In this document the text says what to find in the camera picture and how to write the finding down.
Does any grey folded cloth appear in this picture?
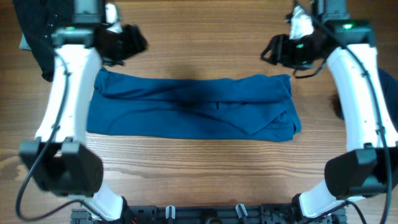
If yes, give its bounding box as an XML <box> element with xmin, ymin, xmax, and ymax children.
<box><xmin>19</xmin><ymin>34</ymin><xmax>31</xmax><ymax>51</ymax></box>

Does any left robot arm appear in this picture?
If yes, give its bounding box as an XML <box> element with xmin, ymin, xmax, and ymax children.
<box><xmin>20</xmin><ymin>1</ymin><xmax>147</xmax><ymax>223</ymax></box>

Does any blue polo shirt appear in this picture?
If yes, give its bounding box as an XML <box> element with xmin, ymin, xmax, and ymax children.
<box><xmin>87</xmin><ymin>69</ymin><xmax>302</xmax><ymax>142</ymax></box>

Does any black folded polo shirt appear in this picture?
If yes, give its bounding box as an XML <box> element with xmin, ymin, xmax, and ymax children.
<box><xmin>13</xmin><ymin>0</ymin><xmax>74</xmax><ymax>82</ymax></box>

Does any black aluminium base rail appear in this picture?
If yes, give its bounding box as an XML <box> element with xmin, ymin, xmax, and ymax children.
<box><xmin>70</xmin><ymin>202</ymin><xmax>348</xmax><ymax>224</ymax></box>

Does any left black camera cable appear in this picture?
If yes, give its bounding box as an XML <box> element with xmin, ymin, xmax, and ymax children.
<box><xmin>14</xmin><ymin>52</ymin><xmax>106</xmax><ymax>223</ymax></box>

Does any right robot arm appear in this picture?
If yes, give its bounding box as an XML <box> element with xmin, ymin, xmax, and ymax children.
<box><xmin>261</xmin><ymin>1</ymin><xmax>397</xmax><ymax>223</ymax></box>

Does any dark navy crumpled garment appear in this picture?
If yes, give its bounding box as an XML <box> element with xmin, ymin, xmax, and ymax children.
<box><xmin>337</xmin><ymin>67</ymin><xmax>398</xmax><ymax>131</ymax></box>

